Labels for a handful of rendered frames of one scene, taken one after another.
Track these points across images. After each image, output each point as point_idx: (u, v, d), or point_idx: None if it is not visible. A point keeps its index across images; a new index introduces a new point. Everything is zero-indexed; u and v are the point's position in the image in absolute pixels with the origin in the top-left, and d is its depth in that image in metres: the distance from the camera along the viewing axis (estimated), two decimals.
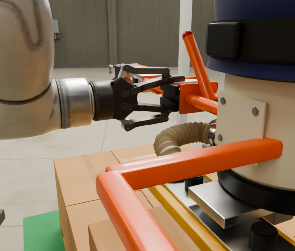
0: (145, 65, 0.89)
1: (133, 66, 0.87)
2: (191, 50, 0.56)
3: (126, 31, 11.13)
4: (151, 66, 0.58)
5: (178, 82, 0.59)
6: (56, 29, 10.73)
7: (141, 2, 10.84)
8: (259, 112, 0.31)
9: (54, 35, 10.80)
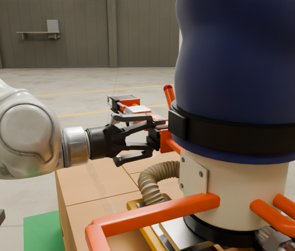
0: (138, 98, 1.02)
1: (127, 99, 1.00)
2: (169, 101, 0.69)
3: (126, 31, 11.13)
4: (137, 113, 0.71)
5: (160, 126, 0.72)
6: (56, 29, 10.73)
7: (141, 2, 10.84)
8: (203, 175, 0.44)
9: (54, 35, 10.80)
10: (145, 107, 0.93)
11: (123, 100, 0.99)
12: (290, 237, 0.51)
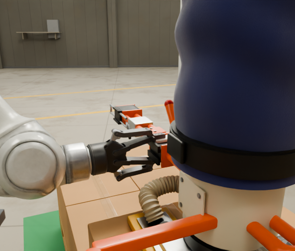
0: (140, 108, 1.03)
1: (129, 110, 1.01)
2: (170, 117, 0.70)
3: (126, 31, 11.13)
4: (137, 128, 0.72)
5: (160, 140, 0.73)
6: (56, 29, 10.73)
7: (141, 2, 10.84)
8: (201, 197, 0.45)
9: (54, 35, 10.80)
10: (147, 118, 0.94)
11: (125, 111, 1.00)
12: None
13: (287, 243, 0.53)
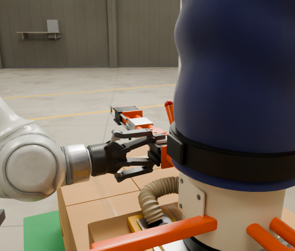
0: (140, 109, 1.03)
1: (129, 111, 1.01)
2: (170, 118, 0.70)
3: (126, 31, 11.13)
4: (137, 129, 0.72)
5: (160, 141, 0.73)
6: (56, 29, 10.73)
7: (141, 2, 10.84)
8: (201, 198, 0.45)
9: (54, 35, 10.80)
10: (147, 119, 0.94)
11: (125, 112, 1.00)
12: None
13: (288, 245, 0.52)
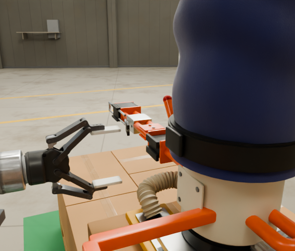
0: (139, 105, 1.02)
1: (128, 107, 1.01)
2: (169, 112, 0.69)
3: (126, 31, 11.13)
4: (72, 123, 0.65)
5: (97, 132, 0.66)
6: (56, 29, 10.73)
7: (141, 2, 10.84)
8: (200, 191, 0.45)
9: (54, 35, 10.80)
10: (146, 115, 0.94)
11: (124, 108, 1.00)
12: None
13: (286, 238, 0.52)
